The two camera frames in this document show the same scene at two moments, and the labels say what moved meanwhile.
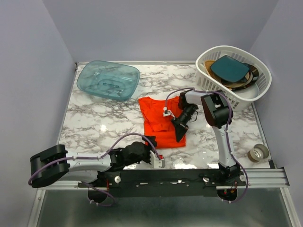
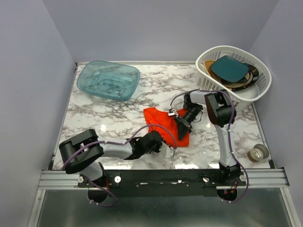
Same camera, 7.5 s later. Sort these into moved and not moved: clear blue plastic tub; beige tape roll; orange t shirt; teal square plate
Moved: orange t shirt
Not moved: teal square plate; beige tape roll; clear blue plastic tub
